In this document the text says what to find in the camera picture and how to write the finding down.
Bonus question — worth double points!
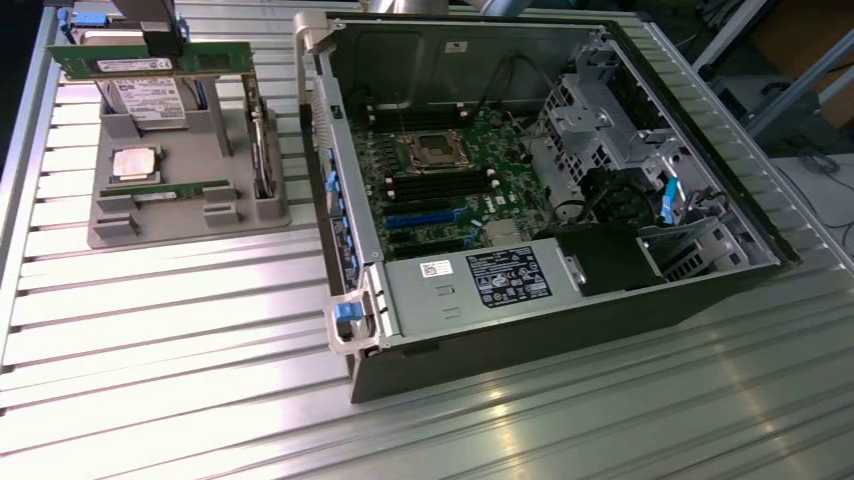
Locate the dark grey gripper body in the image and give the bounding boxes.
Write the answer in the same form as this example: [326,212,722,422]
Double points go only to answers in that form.
[110,0,178,32]

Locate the green RAM stick white label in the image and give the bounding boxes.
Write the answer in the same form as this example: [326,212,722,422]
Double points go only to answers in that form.
[46,41,256,82]

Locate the black RAM slot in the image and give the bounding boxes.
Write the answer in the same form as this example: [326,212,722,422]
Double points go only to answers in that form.
[390,186,499,202]
[387,174,495,189]
[370,114,467,127]
[370,108,466,121]
[369,101,465,114]
[371,120,469,134]
[389,180,497,195]
[385,168,494,183]

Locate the silver hard disk white label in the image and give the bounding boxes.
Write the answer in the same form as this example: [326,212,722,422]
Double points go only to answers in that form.
[98,76,190,133]

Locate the silver square CPU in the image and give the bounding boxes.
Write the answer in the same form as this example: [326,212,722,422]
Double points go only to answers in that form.
[108,145,166,182]

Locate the thin upright circuit card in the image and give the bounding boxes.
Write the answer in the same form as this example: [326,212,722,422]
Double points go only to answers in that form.
[240,74,279,202]

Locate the grey parts rack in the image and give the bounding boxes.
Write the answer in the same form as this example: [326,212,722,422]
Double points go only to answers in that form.
[86,29,294,250]

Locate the black expansion slot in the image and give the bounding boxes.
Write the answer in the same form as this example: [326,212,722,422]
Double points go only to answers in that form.
[389,233,470,253]
[382,198,462,216]

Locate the blue expansion slot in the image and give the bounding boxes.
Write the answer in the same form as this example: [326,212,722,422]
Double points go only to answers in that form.
[385,209,457,230]

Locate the green motherboard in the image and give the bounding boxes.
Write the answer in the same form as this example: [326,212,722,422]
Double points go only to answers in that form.
[346,105,559,262]

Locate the blue case latch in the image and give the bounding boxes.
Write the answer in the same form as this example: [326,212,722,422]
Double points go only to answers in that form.
[323,298,367,327]

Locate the silver chipset heatsink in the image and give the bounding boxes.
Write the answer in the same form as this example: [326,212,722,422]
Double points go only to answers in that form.
[482,219,531,247]

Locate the silver metal disk bay cage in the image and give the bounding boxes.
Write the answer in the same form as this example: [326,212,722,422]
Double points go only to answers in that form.
[531,73,673,214]

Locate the grey power supply unit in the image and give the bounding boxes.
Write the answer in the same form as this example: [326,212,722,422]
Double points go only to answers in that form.
[382,237,590,337]

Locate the black plastic fan shroud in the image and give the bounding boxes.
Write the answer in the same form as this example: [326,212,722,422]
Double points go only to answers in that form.
[555,225,665,299]

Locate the black open PC case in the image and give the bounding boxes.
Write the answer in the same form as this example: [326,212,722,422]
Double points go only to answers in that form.
[291,8,804,405]

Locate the black box under desk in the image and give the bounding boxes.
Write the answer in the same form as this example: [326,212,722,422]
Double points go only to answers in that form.
[711,76,824,115]

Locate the CPU socket metal frame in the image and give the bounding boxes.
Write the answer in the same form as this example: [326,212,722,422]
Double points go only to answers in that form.
[398,129,470,177]

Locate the black wire loop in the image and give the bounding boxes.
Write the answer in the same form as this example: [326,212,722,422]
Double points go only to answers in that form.
[491,51,557,110]

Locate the blue flat cable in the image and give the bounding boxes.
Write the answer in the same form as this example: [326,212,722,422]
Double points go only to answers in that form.
[658,174,683,227]

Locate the aluminium frame post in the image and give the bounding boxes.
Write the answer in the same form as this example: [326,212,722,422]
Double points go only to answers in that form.
[744,37,854,139]

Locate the black floor cables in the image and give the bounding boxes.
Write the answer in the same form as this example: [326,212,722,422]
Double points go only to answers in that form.
[796,148,844,177]

